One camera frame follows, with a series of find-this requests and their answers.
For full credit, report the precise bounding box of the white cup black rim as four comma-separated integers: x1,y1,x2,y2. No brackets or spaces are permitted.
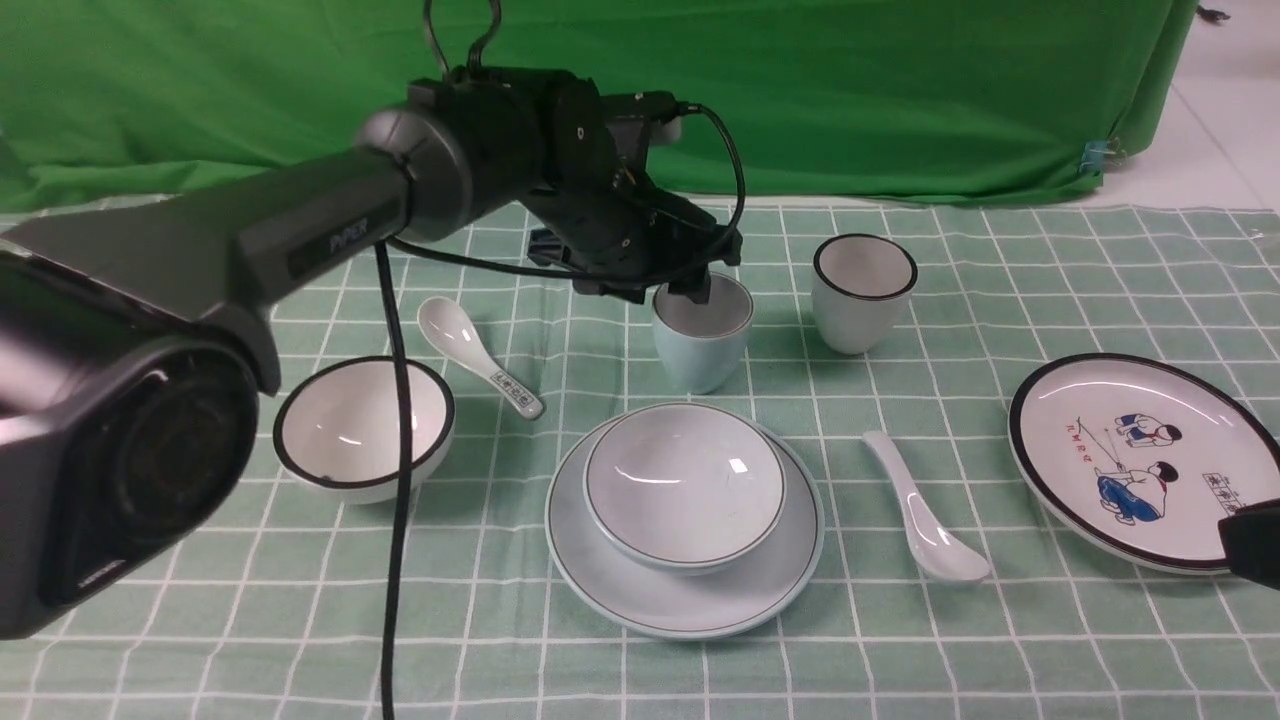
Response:
810,233,919,356

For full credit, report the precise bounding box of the blue clip on backdrop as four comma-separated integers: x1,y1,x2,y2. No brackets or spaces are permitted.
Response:
1076,140,1108,176

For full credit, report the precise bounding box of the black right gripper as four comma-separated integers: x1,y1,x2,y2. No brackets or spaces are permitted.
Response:
1217,500,1280,589

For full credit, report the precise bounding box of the white plate cartoon print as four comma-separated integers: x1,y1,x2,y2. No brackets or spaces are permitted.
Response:
1007,354,1279,575

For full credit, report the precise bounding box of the pale blue plate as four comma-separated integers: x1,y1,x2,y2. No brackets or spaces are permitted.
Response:
544,419,826,641

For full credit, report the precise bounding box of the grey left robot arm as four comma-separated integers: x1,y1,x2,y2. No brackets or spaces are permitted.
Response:
1,67,742,641

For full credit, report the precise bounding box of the green checkered tablecloth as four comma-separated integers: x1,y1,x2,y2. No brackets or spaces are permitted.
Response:
0,193,1280,720

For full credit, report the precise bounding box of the plain white spoon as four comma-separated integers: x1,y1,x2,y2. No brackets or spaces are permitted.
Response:
861,430,991,583

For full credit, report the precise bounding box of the white bowl black rim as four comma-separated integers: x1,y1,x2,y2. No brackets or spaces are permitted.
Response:
271,356,457,503

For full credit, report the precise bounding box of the green backdrop cloth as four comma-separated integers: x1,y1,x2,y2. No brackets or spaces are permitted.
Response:
1,1,1196,213

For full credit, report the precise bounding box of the pale blue cup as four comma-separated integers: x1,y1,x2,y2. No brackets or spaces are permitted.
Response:
652,273,755,395

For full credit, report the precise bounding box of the pale blue bowl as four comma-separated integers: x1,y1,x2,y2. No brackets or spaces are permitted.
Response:
581,404,788,575

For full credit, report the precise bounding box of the white spoon printed handle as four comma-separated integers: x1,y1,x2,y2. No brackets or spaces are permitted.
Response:
417,296,545,420

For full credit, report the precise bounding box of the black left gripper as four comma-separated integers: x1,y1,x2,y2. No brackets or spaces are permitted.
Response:
524,76,744,305

